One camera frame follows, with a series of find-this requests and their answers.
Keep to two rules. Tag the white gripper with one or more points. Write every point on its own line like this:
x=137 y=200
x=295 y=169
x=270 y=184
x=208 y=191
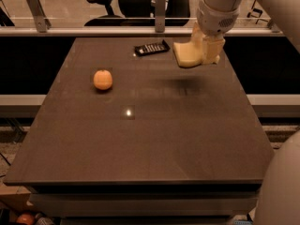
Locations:
x=214 y=20

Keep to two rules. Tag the yellow black cart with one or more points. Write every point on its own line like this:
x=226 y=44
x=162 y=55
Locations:
x=255 y=12

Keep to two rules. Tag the middle metal railing post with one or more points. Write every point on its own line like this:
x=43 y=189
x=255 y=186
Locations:
x=160 y=16

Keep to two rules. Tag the yellow wavy sponge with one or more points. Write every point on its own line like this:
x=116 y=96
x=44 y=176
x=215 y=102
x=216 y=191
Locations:
x=188 y=55

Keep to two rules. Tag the black office chair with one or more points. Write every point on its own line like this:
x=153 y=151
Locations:
x=141 y=13

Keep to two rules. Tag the metal railing post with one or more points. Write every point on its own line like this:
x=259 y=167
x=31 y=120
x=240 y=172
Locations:
x=272 y=26
x=42 y=23
x=160 y=16

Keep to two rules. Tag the left metal railing post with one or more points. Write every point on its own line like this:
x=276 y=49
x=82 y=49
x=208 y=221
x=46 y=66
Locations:
x=42 y=23

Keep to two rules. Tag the black rxbar chocolate wrapper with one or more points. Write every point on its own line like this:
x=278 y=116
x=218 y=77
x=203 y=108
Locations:
x=152 y=48

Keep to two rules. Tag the orange ball under table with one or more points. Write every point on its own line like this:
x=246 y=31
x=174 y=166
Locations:
x=26 y=219

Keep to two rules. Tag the orange fruit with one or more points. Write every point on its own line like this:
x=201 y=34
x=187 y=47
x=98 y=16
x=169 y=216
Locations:
x=103 y=80

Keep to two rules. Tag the right metal railing post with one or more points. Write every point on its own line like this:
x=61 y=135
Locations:
x=272 y=26

